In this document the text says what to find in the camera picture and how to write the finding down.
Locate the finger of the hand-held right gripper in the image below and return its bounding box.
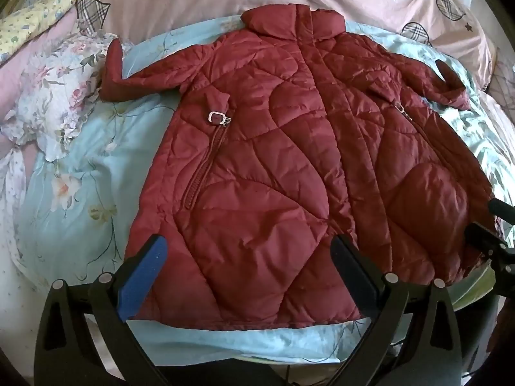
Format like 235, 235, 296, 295
463, 221, 515, 274
488, 198, 515, 226

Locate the floral ruffled pillow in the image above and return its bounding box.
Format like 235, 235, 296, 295
0, 32, 133, 161

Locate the light blue floral bedsheet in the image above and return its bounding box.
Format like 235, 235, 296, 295
16, 16, 515, 366

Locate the yellow floral cloth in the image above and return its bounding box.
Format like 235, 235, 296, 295
0, 0, 85, 61

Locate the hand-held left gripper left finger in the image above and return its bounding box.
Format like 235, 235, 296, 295
34, 234, 170, 386

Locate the red quilted coat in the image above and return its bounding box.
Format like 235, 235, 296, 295
100, 3, 497, 332

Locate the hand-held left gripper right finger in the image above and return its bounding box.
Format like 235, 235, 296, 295
330, 234, 463, 386

